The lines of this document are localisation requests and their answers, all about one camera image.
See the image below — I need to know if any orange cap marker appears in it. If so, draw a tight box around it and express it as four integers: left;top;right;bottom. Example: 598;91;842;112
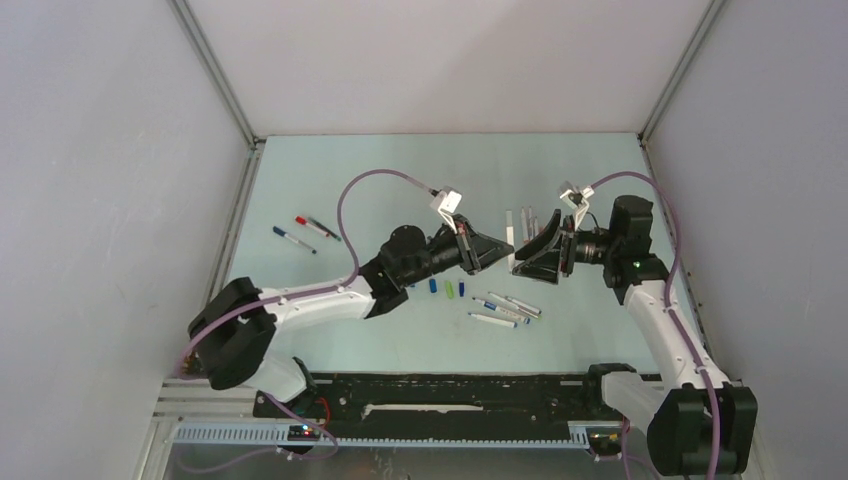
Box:
520;207;531;244

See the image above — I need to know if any aluminium frame rail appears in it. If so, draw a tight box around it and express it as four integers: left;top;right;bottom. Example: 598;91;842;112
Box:
638;0;728;343
166;0;266;293

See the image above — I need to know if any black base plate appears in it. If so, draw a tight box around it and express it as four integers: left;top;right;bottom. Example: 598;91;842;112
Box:
252;372;664;442

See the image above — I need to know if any light green cap marker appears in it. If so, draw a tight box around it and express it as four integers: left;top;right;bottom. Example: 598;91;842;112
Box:
498;302;540;322

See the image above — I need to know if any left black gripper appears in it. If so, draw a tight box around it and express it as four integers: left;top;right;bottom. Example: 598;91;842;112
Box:
400;214;512;287

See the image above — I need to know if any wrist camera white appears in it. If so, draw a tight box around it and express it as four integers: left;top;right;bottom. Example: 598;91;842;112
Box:
559;181;595;230
429;186;462;233

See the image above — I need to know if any dark blue cap marker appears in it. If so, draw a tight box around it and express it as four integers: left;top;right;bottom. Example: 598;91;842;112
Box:
272;226;317;255

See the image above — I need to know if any navy cap marker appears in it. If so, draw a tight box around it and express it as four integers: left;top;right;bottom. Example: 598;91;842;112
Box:
489;292;542;317

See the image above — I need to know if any grey cable duct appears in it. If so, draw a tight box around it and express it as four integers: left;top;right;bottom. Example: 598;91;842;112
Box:
173;422;620;449

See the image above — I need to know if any blue cap thin marker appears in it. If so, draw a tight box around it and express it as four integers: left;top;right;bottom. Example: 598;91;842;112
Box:
468;312;517;329

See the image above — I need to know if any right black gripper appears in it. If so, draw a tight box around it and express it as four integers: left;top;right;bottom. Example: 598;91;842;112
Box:
513;209;619;284

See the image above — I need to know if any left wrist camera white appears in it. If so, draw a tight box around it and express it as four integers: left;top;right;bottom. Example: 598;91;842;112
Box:
429;186;462;233

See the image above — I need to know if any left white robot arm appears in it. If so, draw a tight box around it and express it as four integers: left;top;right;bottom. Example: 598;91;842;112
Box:
187;214;514;417

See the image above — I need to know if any aluminium frame rail right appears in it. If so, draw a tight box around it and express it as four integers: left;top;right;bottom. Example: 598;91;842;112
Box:
638;0;728;343

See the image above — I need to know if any aluminium frame rail left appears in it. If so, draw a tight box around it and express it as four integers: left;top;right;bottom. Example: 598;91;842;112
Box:
166;0;266;293

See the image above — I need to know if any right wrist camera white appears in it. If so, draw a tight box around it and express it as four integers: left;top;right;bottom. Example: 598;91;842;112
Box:
559;181;595;230

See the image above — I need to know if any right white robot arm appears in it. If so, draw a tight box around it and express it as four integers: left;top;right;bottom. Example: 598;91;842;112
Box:
510;195;758;477

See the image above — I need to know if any dark green marker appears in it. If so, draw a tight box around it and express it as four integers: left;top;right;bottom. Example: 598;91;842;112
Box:
307;217;343;242

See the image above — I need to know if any grey cap white marker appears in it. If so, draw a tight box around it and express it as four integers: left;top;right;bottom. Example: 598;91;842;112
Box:
505;210;515;273

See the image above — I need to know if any blue cap thick marker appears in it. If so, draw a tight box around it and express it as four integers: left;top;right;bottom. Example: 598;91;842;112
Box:
472;297;530;324

